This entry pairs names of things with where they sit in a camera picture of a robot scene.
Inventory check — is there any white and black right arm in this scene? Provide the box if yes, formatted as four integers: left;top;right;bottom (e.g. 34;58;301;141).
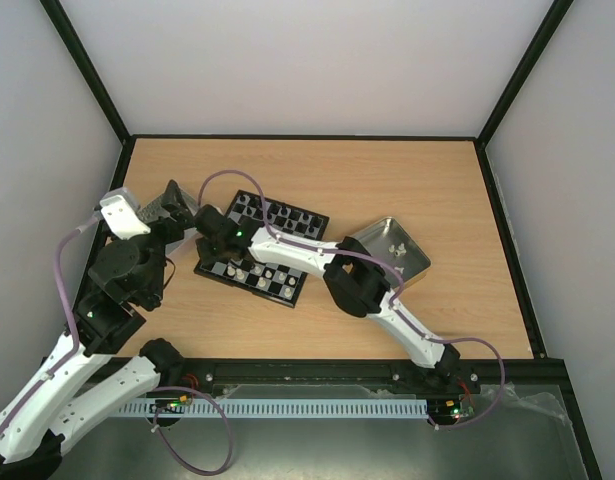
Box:
195;216;460;392

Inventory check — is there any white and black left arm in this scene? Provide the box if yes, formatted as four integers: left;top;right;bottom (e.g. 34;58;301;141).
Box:
0;180;193;479

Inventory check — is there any black chess pieces row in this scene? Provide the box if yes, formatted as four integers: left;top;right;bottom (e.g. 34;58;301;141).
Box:
228;190;329;240

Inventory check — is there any left circuit board with LED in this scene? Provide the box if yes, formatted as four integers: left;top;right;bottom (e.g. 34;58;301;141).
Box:
151;395;194;414

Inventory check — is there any circuit board with led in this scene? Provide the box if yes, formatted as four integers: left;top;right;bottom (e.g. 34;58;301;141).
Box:
151;395;194;414
429;397;475;425

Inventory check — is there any right circuit board with LED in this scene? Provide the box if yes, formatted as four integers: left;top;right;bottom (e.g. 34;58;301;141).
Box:
429;397;475;425

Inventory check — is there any silver textured metal tray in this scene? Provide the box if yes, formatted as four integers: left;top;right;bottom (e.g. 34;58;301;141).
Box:
137;189;198;259

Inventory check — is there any black and silver chessboard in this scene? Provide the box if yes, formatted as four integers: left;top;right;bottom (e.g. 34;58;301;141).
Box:
194;199;323;308

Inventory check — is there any gold rimmed metal tin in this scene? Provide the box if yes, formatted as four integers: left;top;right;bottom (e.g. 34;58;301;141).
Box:
352;217;432;287

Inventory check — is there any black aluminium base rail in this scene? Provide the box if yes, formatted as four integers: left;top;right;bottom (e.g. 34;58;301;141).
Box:
86;355;568;396

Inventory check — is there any light blue slotted cable duct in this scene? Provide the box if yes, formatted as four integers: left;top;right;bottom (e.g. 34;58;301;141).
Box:
112;398;428;420

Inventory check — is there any black cage frame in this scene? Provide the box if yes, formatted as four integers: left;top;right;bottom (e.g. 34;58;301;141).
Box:
0;0;604;480

